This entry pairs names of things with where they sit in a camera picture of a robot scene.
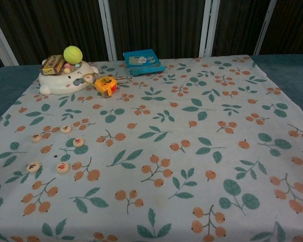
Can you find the dark folding screen white frame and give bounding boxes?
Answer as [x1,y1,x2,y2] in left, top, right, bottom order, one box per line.
[0,0,303,74]

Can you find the floral fruit print tablecloth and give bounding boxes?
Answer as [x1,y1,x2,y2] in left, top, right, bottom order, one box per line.
[0,54,303,242]

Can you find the yellow green tennis ball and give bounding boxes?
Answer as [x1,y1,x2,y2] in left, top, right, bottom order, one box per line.
[63,45,83,64]

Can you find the yellow tape measure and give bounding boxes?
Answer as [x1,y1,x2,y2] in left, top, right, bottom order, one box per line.
[94,77,118,98]

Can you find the blue flat product package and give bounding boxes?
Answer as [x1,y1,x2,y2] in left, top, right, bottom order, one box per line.
[123,49,167,77]

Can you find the white animal shaped ceramic bowl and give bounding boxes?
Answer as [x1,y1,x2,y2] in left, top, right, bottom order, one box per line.
[38,60,99,95]

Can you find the small yellow brown card box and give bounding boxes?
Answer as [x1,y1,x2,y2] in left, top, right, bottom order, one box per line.
[40,54,66,76]

